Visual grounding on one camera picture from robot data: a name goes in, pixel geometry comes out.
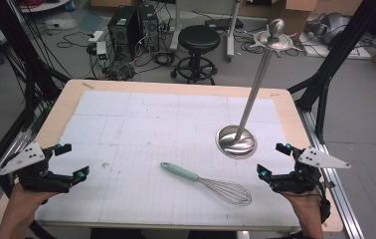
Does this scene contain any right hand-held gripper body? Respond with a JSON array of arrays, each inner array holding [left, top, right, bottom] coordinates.
[[270, 146, 352, 195]]

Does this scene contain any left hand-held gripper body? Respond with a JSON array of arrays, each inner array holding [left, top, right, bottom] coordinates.
[[0, 140, 77, 195]]

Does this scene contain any silver metal utensil stand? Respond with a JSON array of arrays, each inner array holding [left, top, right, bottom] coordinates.
[[215, 18, 305, 160]]

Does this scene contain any whisk with green handle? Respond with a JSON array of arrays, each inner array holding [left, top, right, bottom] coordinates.
[[160, 160, 254, 207]]

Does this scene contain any person's left hand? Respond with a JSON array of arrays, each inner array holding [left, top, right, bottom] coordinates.
[[7, 181, 60, 217]]

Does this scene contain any person's right hand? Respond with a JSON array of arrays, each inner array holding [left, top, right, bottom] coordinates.
[[279, 189, 323, 220]]

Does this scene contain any white grid mat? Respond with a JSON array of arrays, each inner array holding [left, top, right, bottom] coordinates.
[[34, 90, 301, 231]]

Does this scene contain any white power adapter box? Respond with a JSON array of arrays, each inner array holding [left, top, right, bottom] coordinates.
[[95, 41, 109, 66]]

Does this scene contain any white floor sheet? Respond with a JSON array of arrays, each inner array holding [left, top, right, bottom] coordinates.
[[298, 31, 373, 62]]

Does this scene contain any white power strip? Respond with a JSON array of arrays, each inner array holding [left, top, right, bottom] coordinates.
[[88, 30, 105, 45]]

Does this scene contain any wooden table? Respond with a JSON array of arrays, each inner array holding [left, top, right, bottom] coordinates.
[[0, 79, 345, 233]]

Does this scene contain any grey bag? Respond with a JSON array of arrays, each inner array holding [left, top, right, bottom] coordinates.
[[303, 12, 351, 46]]

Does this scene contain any large black computer tower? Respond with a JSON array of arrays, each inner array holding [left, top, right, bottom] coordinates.
[[106, 6, 144, 63]]

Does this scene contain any tall cardboard box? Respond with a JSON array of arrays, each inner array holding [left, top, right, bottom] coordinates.
[[267, 0, 318, 42]]

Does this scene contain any flat black device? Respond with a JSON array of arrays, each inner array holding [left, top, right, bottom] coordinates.
[[204, 17, 245, 31]]

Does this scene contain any black round stool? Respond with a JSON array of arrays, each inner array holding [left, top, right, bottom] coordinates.
[[170, 24, 222, 86]]

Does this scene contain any slim black computer tower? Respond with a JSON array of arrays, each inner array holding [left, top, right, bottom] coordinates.
[[137, 4, 161, 53]]

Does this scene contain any black wrist strap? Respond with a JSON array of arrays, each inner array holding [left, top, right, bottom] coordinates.
[[318, 187, 332, 224]]

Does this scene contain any black cable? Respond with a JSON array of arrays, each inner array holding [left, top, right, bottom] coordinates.
[[27, 218, 59, 239]]

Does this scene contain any black metal frame stand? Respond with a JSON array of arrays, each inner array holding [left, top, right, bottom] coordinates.
[[0, 0, 72, 191], [286, 0, 376, 145]]

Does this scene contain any tangle of black floor cables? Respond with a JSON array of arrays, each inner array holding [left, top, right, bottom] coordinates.
[[56, 29, 181, 81]]

